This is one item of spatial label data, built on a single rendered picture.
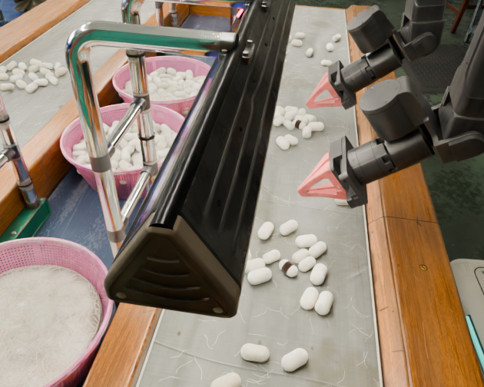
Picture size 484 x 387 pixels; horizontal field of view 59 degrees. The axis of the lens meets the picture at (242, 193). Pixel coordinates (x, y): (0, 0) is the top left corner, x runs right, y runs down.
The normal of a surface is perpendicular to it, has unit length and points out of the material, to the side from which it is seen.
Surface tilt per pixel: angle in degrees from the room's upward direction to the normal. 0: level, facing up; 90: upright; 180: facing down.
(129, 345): 0
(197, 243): 58
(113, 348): 0
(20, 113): 0
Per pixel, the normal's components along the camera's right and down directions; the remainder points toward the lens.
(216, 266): 0.86, -0.30
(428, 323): 0.04, -0.76
